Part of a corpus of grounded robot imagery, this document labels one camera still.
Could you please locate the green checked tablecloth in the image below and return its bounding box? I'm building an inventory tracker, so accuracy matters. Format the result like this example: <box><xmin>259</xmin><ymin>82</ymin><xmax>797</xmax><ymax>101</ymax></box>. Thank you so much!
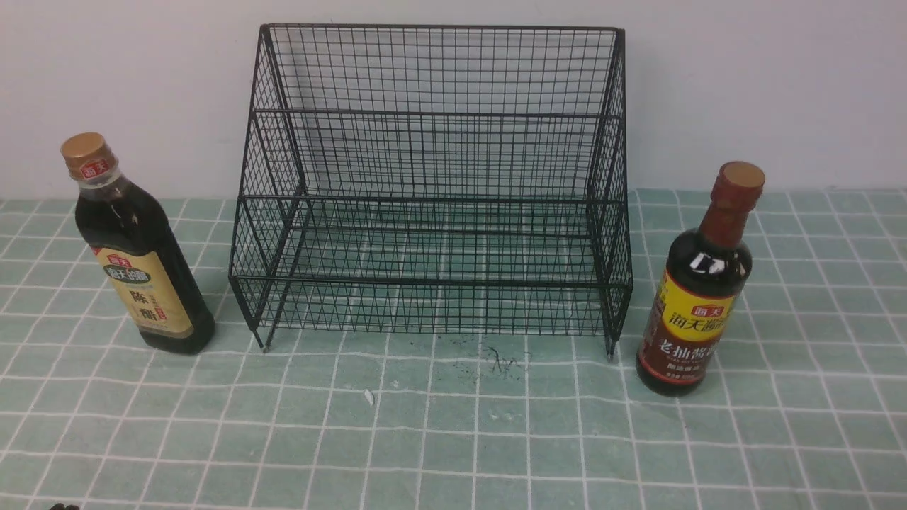
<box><xmin>1</xmin><ymin>188</ymin><xmax>906</xmax><ymax>509</ymax></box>

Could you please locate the soy sauce bottle red cap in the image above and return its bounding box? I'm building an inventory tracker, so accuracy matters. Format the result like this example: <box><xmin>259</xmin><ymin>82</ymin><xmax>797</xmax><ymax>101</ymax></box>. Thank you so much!
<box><xmin>635</xmin><ymin>161</ymin><xmax>765</xmax><ymax>397</ymax></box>

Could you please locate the black wire mesh rack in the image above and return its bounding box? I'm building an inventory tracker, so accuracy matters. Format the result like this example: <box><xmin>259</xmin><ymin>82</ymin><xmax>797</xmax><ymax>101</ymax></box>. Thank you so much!
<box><xmin>229</xmin><ymin>23</ymin><xmax>633</xmax><ymax>355</ymax></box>

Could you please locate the vinegar bottle gold cap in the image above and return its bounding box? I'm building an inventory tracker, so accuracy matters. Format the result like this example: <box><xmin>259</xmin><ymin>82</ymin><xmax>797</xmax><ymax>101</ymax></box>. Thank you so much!
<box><xmin>60</xmin><ymin>132</ymin><xmax>216</xmax><ymax>355</ymax></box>

